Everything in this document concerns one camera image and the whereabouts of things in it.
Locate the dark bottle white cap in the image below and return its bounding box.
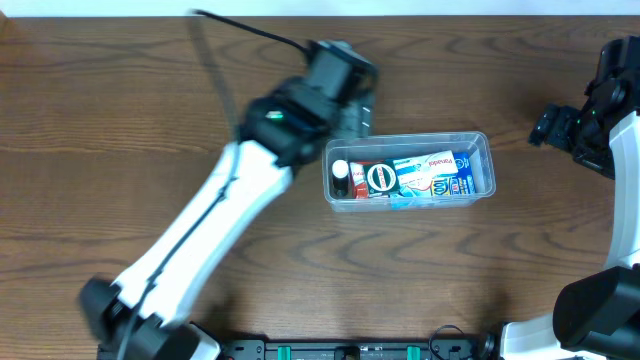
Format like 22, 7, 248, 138
331, 159, 350, 198

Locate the green square box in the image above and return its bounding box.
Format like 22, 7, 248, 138
363, 160, 400, 198

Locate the red Panadol ActiFast box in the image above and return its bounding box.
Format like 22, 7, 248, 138
349, 162, 369, 199

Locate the white Panadol box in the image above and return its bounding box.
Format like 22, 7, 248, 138
392, 150, 458, 186

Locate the blue Kool Fever box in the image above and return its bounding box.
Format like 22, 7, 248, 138
387, 152, 478, 200

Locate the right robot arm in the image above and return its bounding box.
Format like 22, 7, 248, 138
488, 35, 639, 359

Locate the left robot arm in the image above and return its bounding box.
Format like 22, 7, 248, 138
79, 77, 375, 359

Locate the clear plastic container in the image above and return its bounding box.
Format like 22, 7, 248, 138
322, 131, 496, 212

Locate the black mounting rail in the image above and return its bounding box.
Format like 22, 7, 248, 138
96, 324, 494, 360

